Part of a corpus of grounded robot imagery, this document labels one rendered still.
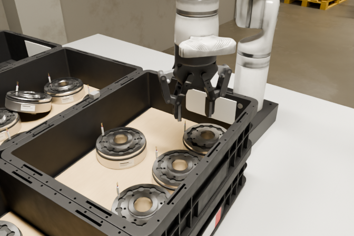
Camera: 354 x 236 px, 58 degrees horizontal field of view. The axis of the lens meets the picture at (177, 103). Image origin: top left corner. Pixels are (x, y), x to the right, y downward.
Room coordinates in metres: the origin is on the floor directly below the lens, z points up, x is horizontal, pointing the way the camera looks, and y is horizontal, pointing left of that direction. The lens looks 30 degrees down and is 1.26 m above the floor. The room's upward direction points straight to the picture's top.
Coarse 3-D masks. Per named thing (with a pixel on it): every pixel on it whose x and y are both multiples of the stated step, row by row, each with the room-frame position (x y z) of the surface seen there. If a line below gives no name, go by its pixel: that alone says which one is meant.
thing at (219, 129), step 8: (192, 128) 0.57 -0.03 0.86; (200, 128) 0.57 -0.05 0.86; (208, 128) 0.57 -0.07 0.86; (216, 128) 0.57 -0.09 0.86; (184, 136) 0.54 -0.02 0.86; (192, 136) 0.54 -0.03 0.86; (192, 144) 0.52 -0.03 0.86; (200, 144) 0.51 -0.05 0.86; (208, 144) 0.51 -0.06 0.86; (200, 152) 0.49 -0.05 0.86
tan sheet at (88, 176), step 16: (160, 112) 0.69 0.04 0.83; (144, 128) 0.62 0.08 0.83; (160, 128) 0.62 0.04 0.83; (176, 128) 0.62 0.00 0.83; (160, 144) 0.55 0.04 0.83; (176, 144) 0.55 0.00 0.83; (80, 160) 0.50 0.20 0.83; (96, 160) 0.50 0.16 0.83; (144, 160) 0.50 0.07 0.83; (64, 176) 0.45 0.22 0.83; (80, 176) 0.45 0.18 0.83; (96, 176) 0.45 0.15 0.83; (112, 176) 0.45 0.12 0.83; (128, 176) 0.45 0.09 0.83; (144, 176) 0.45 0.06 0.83; (80, 192) 0.41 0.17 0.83; (96, 192) 0.41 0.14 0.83; (112, 192) 0.41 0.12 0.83
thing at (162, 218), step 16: (128, 80) 0.67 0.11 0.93; (176, 80) 0.67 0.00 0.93; (240, 96) 0.59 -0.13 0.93; (80, 112) 0.53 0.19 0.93; (256, 112) 0.56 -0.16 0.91; (48, 128) 0.47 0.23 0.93; (240, 128) 0.48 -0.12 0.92; (16, 144) 0.43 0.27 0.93; (224, 144) 0.43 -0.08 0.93; (16, 160) 0.39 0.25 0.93; (208, 160) 0.39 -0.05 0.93; (32, 176) 0.35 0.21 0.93; (48, 176) 0.35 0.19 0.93; (192, 176) 0.35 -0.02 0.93; (64, 192) 0.32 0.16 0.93; (176, 192) 0.32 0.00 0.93; (192, 192) 0.34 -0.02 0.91; (160, 208) 0.29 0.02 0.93; (176, 208) 0.30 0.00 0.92; (112, 224) 0.27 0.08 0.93; (128, 224) 0.26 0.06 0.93; (160, 224) 0.27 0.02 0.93
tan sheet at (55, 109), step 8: (96, 88) 0.81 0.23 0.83; (56, 104) 0.73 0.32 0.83; (64, 104) 0.73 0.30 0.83; (72, 104) 0.73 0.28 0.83; (24, 112) 0.69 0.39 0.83; (48, 112) 0.69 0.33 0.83; (56, 112) 0.69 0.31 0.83; (24, 120) 0.65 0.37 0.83; (32, 120) 0.65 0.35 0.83; (40, 120) 0.65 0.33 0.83; (24, 128) 0.62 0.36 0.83; (0, 144) 0.55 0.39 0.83
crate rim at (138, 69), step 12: (60, 48) 0.87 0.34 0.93; (72, 48) 0.87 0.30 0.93; (36, 60) 0.80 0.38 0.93; (108, 60) 0.79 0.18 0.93; (0, 72) 0.71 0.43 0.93; (132, 72) 0.71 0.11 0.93; (72, 108) 0.54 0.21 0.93; (48, 120) 0.50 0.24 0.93; (24, 132) 0.46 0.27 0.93; (12, 144) 0.43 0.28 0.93; (0, 156) 0.41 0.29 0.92
